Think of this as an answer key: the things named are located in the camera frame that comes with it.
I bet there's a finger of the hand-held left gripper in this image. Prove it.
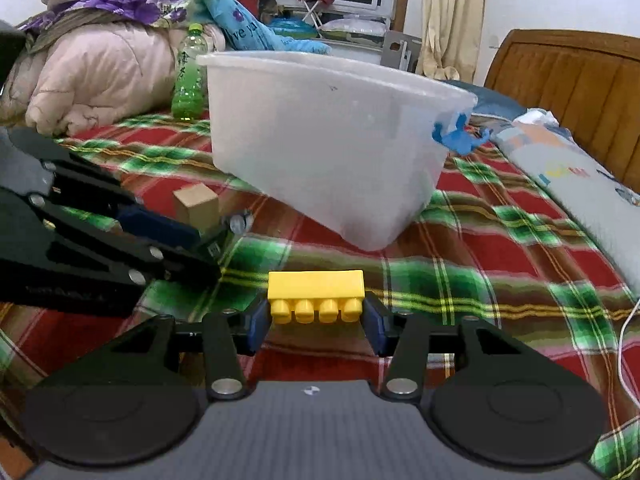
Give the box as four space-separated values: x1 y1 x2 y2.
7 129 202 252
0 187 222 317

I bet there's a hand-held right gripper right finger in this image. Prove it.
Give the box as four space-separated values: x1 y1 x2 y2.
361 294 531 401

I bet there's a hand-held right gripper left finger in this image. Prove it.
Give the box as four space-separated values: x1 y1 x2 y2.
107 296 271 401

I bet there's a yellow building block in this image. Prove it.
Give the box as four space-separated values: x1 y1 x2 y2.
267 270 366 325

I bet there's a green toy car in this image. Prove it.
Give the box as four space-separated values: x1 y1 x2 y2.
197 210 254 261

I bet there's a white plastic container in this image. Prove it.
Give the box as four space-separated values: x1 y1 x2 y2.
196 51 493 252

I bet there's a wooden cube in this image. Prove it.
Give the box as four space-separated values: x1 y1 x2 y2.
173 183 221 233

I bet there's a pink quilt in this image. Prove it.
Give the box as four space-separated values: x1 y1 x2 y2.
0 25 231 136

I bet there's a plaid bed sheet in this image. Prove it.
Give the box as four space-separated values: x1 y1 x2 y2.
0 110 640 480

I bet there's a green drink bottle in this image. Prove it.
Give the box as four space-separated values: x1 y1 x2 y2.
171 23 208 122

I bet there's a purple floral blanket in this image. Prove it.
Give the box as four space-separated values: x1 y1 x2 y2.
17 0 221 41

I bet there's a teal printed blanket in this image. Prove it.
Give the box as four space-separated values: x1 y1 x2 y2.
192 0 333 56

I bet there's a grey printed pillow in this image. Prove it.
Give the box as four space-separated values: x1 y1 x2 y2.
492 110 640 296

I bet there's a dark blue pillow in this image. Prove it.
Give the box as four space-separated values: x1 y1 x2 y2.
442 79 528 121

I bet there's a white cloth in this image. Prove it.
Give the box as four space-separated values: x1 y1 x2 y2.
515 108 558 126

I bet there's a grey box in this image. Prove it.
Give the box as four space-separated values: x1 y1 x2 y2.
382 30 423 73

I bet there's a white pillow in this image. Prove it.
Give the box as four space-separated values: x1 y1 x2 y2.
320 19 391 43

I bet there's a wooden headboard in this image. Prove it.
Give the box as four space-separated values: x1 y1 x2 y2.
484 29 640 206

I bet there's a beige curtain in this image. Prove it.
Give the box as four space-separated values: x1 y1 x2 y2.
417 0 487 83

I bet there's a white cable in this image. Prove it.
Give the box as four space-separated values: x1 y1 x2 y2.
617 295 640 411

